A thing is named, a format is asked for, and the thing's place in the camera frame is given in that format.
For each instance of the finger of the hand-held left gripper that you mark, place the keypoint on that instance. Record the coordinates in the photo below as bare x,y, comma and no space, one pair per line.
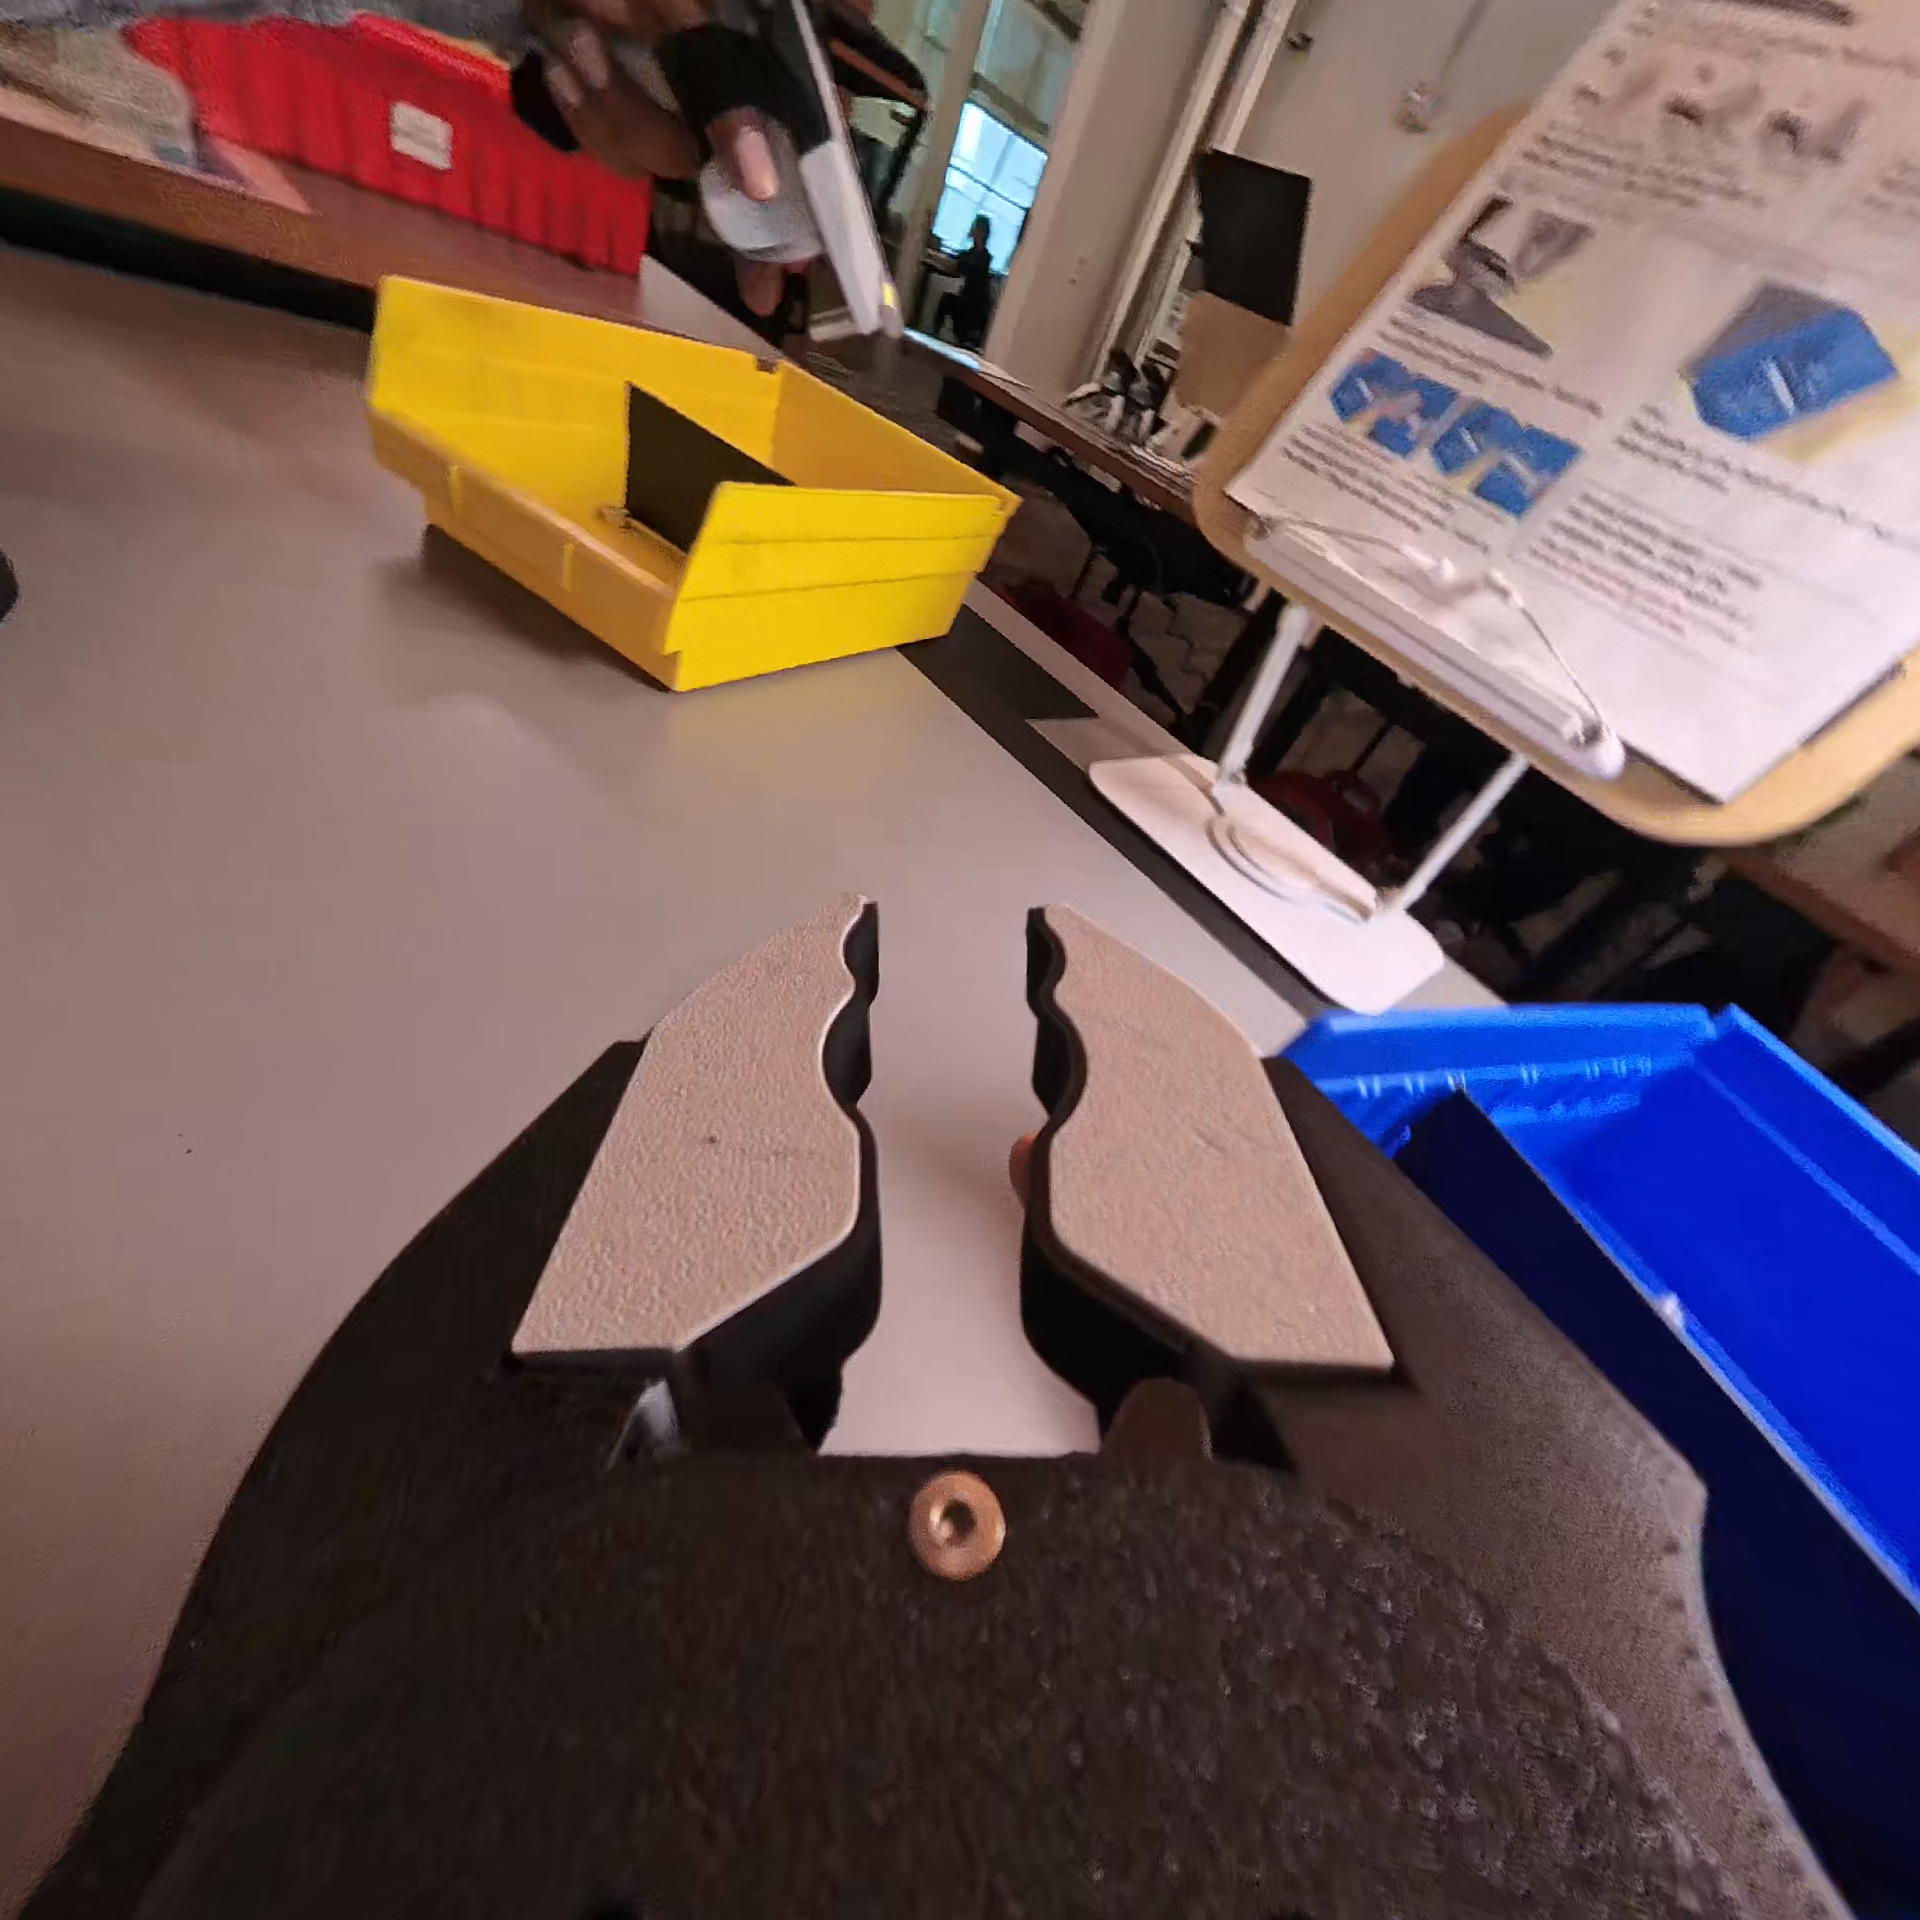
845,195

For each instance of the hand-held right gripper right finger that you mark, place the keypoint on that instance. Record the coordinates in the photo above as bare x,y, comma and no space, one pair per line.
1200,1200

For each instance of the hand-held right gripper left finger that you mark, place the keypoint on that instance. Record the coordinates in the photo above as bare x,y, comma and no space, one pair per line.
720,1171

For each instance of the yellow plastic bin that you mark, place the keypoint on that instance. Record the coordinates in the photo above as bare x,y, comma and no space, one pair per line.
495,420

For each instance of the blue plastic bin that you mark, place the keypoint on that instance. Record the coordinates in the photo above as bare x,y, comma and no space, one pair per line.
1769,1276

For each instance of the person's left hand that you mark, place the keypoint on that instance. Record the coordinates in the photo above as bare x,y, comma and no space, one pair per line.
616,106

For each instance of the person's right hand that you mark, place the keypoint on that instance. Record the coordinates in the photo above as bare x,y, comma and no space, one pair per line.
1022,1166

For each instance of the black bin divider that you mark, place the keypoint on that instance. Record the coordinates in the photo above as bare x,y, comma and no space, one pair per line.
682,480

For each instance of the wooden edged desk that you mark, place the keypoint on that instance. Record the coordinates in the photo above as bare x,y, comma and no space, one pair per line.
1037,404

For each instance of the wooden document stand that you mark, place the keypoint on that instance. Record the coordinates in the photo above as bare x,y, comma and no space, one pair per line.
1306,900

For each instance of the spare hand-held gripper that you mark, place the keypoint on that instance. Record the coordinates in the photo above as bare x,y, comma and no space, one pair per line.
1125,402

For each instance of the red plastic crate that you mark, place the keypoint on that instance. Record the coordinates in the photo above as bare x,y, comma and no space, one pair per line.
389,136

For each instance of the black panel on wooden stand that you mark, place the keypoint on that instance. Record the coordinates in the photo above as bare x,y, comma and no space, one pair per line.
1253,241

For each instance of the printed instruction sheet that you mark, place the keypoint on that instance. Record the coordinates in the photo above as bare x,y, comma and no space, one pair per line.
1724,524

